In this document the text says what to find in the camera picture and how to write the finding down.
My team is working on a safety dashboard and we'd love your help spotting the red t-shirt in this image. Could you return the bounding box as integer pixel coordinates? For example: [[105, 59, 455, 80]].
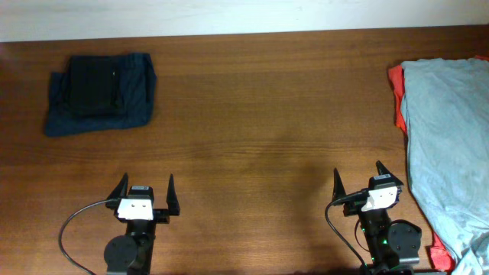
[[387, 55, 489, 273]]

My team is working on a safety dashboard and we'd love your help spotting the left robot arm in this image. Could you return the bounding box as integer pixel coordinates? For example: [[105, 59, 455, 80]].
[[104, 174, 180, 275]]

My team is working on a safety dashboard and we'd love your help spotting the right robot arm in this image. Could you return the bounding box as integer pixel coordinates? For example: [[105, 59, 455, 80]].
[[325, 161, 422, 275]]

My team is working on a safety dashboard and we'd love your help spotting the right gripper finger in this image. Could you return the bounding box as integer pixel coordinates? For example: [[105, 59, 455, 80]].
[[375, 160, 401, 186], [332, 168, 346, 201]]

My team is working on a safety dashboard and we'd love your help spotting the black camera cable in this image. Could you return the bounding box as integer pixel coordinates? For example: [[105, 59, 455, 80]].
[[57, 198, 122, 275], [324, 189, 374, 274]]

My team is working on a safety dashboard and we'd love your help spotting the left black camera cable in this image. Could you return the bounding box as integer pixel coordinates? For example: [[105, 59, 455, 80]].
[[57, 198, 122, 275]]

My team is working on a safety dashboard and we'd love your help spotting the light blue t-shirt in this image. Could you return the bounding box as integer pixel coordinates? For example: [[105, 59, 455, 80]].
[[400, 57, 489, 275]]

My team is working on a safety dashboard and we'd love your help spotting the right black camera cable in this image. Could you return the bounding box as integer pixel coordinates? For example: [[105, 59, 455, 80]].
[[324, 189, 374, 274]]

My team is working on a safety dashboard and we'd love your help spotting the folded dark navy garment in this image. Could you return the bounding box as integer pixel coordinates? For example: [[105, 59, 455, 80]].
[[44, 53, 157, 137]]

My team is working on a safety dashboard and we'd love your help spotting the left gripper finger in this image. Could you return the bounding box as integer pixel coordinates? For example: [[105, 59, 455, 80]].
[[166, 174, 180, 210], [107, 173, 128, 199]]

